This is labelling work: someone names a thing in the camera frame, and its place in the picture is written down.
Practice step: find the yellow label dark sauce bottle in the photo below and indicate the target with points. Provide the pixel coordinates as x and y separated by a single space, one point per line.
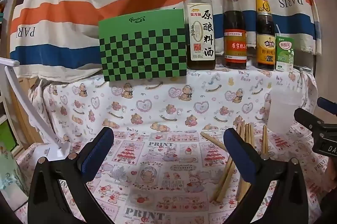
264 29

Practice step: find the green drink carton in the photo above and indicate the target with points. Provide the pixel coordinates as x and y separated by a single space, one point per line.
284 55

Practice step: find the translucent green plastic bag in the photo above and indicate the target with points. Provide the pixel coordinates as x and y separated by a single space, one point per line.
9 174

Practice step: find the white desk lamp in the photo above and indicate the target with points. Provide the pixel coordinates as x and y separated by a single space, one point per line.
50 152

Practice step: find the white drinking straw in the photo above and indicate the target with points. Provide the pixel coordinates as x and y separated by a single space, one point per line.
277 30

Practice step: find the clear cooking wine bottle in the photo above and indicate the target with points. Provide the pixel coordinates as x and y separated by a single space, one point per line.
200 29

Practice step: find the white bear print cloth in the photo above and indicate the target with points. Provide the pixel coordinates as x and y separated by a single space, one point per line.
158 108

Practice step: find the pink print tablecloth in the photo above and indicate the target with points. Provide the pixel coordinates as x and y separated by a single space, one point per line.
158 160

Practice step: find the red cap sauce bottle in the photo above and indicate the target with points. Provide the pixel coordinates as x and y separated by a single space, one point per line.
234 23

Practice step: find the bunch of wooden chopsticks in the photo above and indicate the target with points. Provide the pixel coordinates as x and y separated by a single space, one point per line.
247 134

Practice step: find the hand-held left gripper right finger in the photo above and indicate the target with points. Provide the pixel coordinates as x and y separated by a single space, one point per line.
237 155

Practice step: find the green checkered box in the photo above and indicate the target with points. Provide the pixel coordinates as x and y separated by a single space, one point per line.
142 50

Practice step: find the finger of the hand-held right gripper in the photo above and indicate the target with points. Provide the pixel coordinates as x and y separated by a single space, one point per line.
327 106
306 118

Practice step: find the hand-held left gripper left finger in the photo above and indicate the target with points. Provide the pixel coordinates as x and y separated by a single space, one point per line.
97 158

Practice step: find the translucent plastic cup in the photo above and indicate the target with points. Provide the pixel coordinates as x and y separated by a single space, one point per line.
281 113

